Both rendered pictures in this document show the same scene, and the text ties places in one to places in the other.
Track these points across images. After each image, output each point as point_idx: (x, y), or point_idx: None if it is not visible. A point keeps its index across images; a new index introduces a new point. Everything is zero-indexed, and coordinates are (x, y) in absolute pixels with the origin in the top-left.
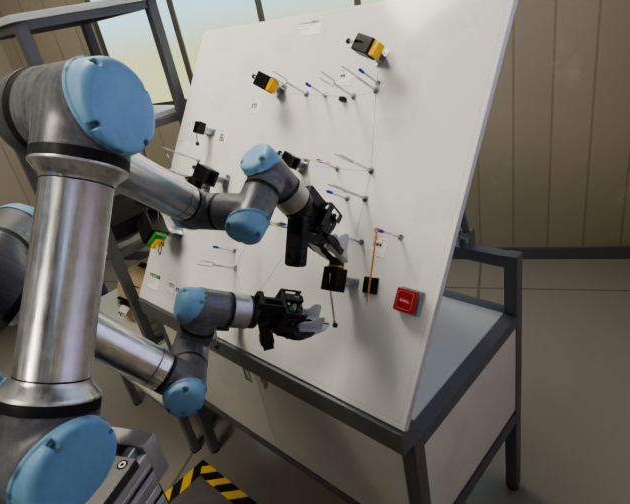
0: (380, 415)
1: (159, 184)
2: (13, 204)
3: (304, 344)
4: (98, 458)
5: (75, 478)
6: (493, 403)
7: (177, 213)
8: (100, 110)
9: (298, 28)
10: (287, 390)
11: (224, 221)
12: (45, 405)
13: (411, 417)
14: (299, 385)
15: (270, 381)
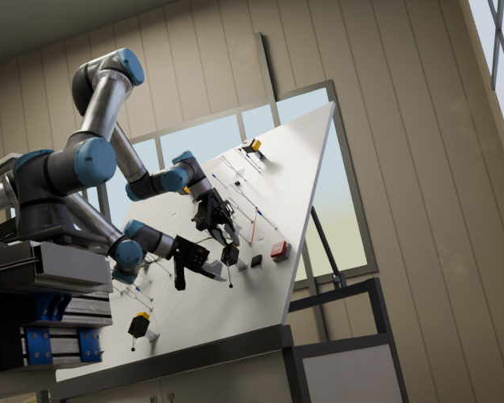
0: (264, 325)
1: (129, 145)
2: None
3: (207, 321)
4: (110, 163)
5: (102, 160)
6: (378, 401)
7: (134, 172)
8: (129, 59)
9: (208, 165)
10: (192, 365)
11: (161, 179)
12: (95, 132)
13: None
14: (202, 347)
15: (178, 369)
